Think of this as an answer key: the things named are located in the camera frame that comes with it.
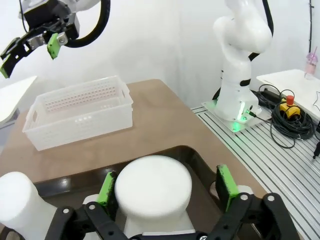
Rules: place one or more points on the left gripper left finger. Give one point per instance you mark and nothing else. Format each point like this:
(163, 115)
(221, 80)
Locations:
(75, 225)

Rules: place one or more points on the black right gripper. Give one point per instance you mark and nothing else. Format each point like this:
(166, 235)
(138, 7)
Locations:
(50, 15)

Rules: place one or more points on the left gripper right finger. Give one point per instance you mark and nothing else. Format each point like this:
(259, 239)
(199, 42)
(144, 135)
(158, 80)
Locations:
(250, 220)

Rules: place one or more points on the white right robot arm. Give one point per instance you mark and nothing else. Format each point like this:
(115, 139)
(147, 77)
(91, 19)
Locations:
(237, 82)

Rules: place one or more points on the dark brown plastic tray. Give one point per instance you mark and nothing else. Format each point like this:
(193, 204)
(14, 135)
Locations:
(75, 190)

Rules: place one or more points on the white table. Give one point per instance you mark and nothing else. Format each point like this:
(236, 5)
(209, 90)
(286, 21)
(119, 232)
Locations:
(287, 80)
(12, 100)

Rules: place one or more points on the aluminium profile platform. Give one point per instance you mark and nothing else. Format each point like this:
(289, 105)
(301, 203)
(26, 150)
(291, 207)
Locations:
(262, 162)

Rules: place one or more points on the white perforated plastic basket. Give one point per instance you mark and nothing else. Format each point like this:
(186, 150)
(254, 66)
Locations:
(75, 125)

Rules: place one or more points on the black plug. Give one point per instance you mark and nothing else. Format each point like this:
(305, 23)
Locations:
(317, 151)

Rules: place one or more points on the yellow emergency stop button box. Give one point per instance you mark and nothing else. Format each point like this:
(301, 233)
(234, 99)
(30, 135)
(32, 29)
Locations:
(290, 110)

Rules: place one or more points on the pink drink cup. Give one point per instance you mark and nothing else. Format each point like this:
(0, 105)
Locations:
(311, 66)

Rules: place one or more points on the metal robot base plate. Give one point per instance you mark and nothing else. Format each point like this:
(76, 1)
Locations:
(235, 126)

